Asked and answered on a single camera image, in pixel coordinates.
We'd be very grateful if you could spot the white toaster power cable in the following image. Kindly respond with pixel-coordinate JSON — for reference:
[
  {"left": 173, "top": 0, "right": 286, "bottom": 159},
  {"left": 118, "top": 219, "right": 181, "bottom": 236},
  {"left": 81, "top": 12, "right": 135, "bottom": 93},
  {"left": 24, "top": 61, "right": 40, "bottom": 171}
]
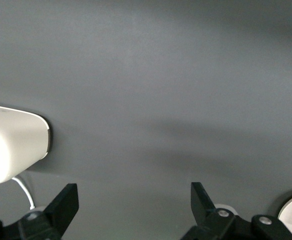
[{"left": 11, "top": 175, "right": 37, "bottom": 210}]

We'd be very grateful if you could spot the cream white toaster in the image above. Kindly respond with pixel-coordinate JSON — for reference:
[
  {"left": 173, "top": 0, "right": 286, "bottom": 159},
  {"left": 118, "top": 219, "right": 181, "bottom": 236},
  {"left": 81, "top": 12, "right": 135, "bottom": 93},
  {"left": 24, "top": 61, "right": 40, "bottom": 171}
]
[{"left": 0, "top": 103, "right": 53, "bottom": 185}]

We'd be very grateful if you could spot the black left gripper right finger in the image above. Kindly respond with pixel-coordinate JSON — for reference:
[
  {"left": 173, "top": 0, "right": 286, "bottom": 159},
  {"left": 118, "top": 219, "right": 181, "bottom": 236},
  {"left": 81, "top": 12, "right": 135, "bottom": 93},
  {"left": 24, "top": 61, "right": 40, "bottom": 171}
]
[{"left": 180, "top": 182, "right": 246, "bottom": 240}]

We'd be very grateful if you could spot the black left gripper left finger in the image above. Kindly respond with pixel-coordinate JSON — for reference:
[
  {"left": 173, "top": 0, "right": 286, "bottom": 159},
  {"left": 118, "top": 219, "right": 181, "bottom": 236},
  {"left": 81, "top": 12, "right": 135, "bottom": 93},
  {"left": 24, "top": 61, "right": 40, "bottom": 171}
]
[{"left": 18, "top": 183, "right": 80, "bottom": 240}]

